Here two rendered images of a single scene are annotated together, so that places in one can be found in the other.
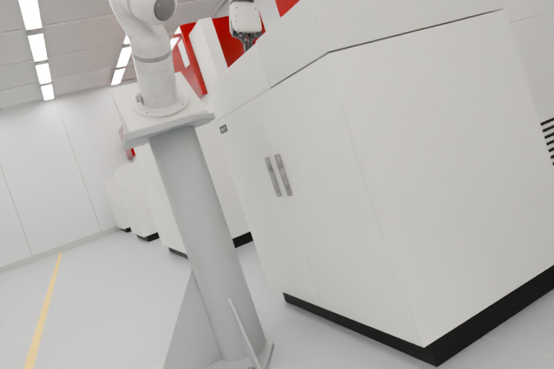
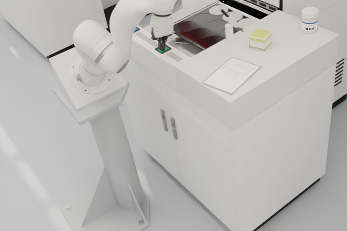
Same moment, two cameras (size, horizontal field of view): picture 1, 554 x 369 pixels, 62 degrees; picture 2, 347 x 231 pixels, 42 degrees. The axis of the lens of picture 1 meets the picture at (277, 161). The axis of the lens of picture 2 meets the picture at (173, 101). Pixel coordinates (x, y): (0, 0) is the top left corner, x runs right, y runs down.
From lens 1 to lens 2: 142 cm
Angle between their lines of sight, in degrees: 37
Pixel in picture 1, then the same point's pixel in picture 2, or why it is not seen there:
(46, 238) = not seen: outside the picture
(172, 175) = (100, 126)
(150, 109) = (87, 86)
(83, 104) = not seen: outside the picture
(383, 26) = (265, 104)
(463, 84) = (297, 117)
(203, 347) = (108, 203)
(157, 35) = not seen: hidden behind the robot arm
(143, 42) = (97, 69)
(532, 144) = (321, 133)
